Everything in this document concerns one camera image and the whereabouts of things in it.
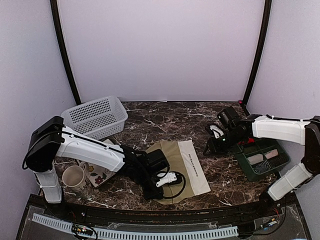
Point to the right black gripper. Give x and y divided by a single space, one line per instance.
214 148

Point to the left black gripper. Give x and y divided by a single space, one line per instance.
157 194

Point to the olive green cloth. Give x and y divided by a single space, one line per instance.
182 158

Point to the pink white underwear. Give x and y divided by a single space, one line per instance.
271 154

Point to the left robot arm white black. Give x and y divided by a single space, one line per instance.
55 139

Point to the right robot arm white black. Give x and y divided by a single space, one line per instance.
300 138

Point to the grey rolled cloth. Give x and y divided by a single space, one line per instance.
255 159

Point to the green divided organizer box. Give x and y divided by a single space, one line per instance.
261 145

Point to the floral square ceramic plate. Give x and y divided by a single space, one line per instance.
96 174

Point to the black striped rolled cloth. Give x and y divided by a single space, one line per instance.
263 167

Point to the white plastic mesh basket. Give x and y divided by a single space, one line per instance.
97 119

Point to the beige floral mug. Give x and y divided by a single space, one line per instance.
76 179

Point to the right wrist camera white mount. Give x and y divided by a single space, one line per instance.
216 131

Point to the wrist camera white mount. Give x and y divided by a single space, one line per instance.
165 178
216 131

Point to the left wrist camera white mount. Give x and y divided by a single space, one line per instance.
165 178

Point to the white slotted cable duct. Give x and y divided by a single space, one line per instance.
97 233

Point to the black front table rail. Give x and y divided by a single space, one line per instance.
93 210

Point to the right black frame post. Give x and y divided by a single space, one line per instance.
258 53

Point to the black frame post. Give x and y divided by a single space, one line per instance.
63 51
258 53

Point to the left black frame post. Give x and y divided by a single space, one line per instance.
63 51

